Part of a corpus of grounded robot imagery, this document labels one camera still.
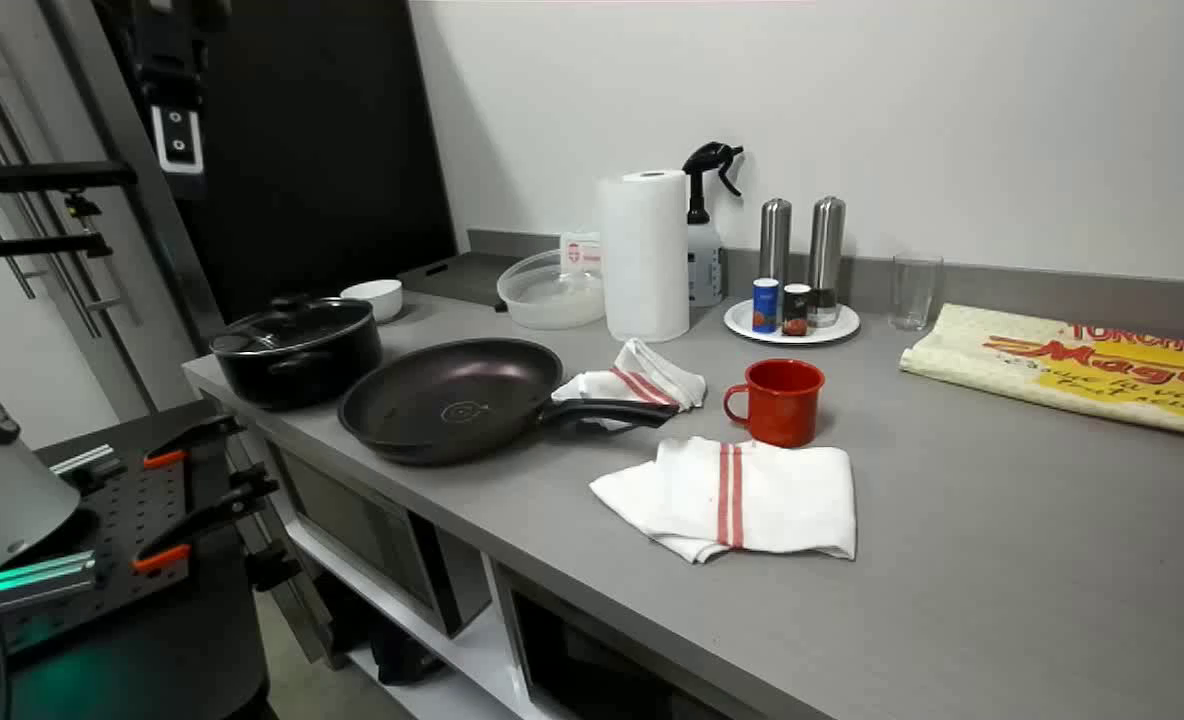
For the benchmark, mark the small blue can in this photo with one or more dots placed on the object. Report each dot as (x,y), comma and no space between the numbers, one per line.
(766,306)

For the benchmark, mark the black frying pan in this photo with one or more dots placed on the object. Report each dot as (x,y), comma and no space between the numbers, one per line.
(445,403)

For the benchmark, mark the white box on panel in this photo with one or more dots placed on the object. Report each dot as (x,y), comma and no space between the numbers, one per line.
(177,139)

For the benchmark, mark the tall silver shaker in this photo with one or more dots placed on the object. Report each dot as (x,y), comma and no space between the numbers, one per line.
(826,244)

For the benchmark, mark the red mug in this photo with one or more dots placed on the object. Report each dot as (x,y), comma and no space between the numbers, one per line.
(781,403)

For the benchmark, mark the clear drinking glass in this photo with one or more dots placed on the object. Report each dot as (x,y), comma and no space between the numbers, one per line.
(916,296)

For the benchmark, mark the dark flat tray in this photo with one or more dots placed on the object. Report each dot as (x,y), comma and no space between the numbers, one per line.
(457,279)

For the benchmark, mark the black stand bar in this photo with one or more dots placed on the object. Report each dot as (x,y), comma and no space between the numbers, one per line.
(27,244)
(59,178)

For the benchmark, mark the black cooking pot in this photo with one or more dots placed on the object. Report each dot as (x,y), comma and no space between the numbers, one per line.
(303,378)

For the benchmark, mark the black-headed spray bottle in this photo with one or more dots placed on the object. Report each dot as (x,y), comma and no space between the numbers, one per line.
(704,264)

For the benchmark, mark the black microwave under counter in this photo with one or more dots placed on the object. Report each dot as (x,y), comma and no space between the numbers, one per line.
(377,533)

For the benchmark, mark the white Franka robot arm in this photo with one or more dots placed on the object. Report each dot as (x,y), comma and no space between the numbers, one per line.
(5,495)

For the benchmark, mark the short silver shaker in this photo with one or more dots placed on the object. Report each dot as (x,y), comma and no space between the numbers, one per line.
(772,239)

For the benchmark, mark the white paper towel roll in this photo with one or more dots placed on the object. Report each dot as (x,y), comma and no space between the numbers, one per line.
(644,255)

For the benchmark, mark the clear plastic container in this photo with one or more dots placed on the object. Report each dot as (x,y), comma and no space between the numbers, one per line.
(551,296)

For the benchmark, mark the yellow red-printed bag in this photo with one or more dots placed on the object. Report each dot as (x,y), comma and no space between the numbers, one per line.
(1086,365)

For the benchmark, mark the black perforated robot table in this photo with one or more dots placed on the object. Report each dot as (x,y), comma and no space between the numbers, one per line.
(137,642)

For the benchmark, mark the crumpled white red-striped cloth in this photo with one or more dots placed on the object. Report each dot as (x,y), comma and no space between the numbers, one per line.
(638,382)

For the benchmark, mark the glass pot lid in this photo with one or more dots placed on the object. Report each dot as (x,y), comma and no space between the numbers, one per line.
(293,320)

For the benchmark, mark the dark spice jar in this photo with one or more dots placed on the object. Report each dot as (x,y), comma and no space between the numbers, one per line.
(799,311)

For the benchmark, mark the white round plate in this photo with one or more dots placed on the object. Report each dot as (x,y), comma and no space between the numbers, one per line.
(836,331)

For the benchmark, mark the black orange-tipped clamp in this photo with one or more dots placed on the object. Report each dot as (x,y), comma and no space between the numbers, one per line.
(184,441)
(197,521)

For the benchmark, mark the dark appliance under counter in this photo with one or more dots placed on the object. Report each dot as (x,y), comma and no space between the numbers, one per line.
(576,665)

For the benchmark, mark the aluminium rail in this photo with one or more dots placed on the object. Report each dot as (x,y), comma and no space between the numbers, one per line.
(34,577)

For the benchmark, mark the small white bowl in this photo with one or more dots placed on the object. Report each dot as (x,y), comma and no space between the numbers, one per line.
(375,296)

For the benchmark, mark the folded white red-striped cloth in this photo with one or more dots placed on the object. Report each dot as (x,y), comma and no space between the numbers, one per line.
(738,499)

